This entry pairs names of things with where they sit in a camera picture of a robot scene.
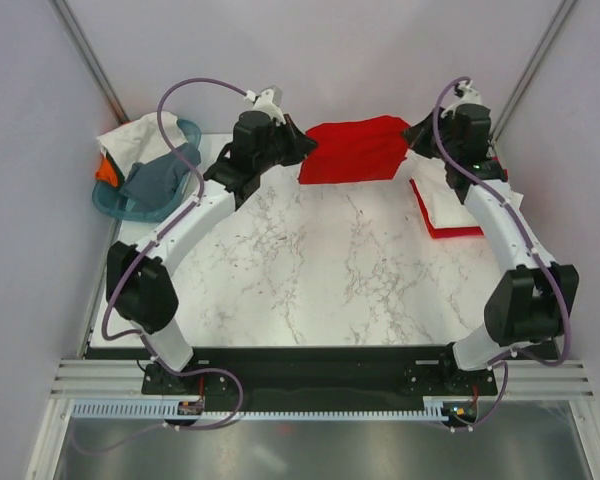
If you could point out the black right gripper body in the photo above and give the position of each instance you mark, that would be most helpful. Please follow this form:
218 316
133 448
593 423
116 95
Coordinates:
426 143

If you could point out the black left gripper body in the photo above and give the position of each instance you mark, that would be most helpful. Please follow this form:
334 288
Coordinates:
285 147

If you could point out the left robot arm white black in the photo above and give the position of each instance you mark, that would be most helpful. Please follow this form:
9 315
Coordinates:
139 286

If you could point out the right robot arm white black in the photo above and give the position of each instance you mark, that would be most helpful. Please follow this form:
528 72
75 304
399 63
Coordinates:
532 301

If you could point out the folded white t shirt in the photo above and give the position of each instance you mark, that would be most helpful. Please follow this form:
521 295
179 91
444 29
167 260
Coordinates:
444 208

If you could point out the crumpled white t shirt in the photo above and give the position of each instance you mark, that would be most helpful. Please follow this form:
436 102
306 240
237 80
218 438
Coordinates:
138 141

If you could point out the grey blue t shirt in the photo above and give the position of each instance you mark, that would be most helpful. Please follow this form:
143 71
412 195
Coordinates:
155 187

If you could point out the orange t shirt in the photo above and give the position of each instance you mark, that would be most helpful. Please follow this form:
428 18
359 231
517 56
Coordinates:
107 172

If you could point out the teal plastic basket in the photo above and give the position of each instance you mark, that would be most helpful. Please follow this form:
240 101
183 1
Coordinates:
109 201

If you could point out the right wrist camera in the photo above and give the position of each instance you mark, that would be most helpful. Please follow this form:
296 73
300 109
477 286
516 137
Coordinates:
466 93

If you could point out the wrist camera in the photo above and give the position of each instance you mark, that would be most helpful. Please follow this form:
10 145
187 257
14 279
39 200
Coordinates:
466 93
268 101

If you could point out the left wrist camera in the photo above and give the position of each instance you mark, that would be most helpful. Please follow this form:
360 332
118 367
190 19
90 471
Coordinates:
268 101

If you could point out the right aluminium frame post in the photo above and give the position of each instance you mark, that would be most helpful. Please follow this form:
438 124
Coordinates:
534 64

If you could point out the aluminium frame post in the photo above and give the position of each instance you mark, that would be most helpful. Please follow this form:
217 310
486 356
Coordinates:
534 64
81 43

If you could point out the left aluminium frame post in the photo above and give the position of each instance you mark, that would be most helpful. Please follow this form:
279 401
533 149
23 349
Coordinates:
81 43

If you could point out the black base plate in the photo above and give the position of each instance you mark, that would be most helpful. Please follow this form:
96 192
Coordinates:
321 378

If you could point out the white slotted cable duct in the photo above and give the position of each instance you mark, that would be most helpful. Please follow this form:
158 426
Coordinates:
161 409

